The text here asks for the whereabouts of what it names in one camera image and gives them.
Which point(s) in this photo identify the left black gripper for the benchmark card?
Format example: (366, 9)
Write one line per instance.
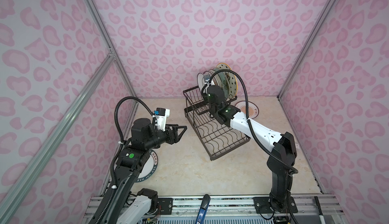
(175, 138)

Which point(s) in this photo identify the white plate dark green rim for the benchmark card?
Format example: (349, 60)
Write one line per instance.
(150, 167)

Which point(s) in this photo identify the star pattern cartoon plate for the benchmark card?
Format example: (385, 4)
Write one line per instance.
(233, 82)

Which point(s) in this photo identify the light green flower plate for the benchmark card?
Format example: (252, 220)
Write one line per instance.
(223, 82)

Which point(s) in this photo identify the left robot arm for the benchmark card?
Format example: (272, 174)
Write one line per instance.
(130, 163)

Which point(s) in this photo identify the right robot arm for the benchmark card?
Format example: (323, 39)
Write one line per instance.
(279, 146)

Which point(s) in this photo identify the black wire dish rack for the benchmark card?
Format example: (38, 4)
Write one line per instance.
(217, 139)

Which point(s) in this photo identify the blue handled tool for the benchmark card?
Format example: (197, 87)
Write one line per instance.
(203, 209)

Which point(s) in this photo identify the aluminium mounting rail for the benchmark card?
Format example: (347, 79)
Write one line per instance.
(248, 209)

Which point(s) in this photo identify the aluminium frame bars left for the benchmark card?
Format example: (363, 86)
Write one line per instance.
(61, 76)

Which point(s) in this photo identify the aluminium frame bar right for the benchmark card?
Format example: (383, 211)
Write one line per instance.
(326, 11)

